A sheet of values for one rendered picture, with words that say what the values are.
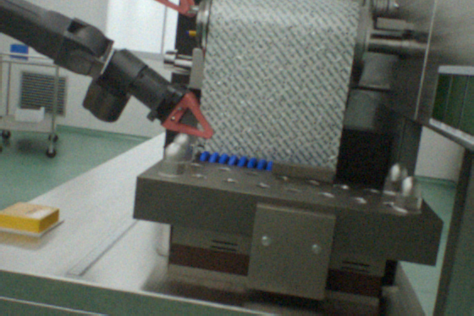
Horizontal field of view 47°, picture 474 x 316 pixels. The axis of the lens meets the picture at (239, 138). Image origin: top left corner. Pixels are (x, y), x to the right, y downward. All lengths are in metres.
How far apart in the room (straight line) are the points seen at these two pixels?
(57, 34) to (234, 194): 0.38
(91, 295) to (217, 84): 0.38
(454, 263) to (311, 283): 0.46
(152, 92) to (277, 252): 0.34
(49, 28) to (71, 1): 6.17
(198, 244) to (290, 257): 0.13
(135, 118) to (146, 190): 6.07
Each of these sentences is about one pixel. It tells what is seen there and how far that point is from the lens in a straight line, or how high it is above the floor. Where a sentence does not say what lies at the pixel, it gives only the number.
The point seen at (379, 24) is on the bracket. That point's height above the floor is 1.28.
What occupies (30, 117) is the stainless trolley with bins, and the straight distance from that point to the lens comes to 5.88.
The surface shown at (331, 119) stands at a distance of 0.88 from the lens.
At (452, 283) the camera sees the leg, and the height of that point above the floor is 0.83.
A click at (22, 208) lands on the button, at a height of 0.92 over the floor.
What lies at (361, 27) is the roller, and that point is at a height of 1.27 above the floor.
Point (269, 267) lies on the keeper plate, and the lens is 0.71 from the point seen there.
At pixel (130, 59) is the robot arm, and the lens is 0.90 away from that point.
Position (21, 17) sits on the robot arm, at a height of 1.22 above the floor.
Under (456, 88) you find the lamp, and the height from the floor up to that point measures 1.20.
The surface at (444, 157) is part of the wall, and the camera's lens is 6.74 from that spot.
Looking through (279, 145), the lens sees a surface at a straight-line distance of 0.89.
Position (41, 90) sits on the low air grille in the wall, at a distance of 7.21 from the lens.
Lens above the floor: 1.21
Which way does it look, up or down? 9 degrees down
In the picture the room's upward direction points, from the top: 7 degrees clockwise
